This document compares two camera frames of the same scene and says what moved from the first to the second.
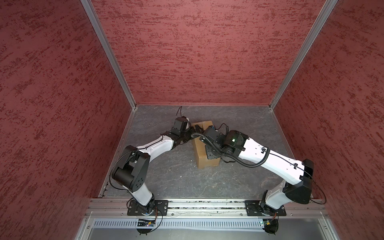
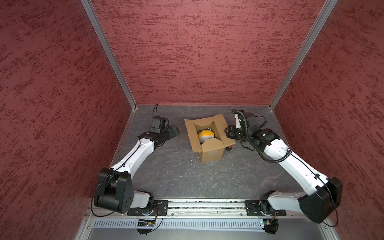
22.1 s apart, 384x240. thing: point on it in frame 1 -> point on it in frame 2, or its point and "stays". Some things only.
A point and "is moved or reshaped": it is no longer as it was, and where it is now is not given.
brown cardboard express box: x=202 y=158 is moved or reshaped
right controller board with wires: x=271 y=225 stays
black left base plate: x=153 y=207 stays
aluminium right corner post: x=328 y=7 stays
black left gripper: x=191 y=129 -> x=171 y=134
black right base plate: x=254 y=208 stays
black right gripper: x=210 y=155 -> x=231 y=130
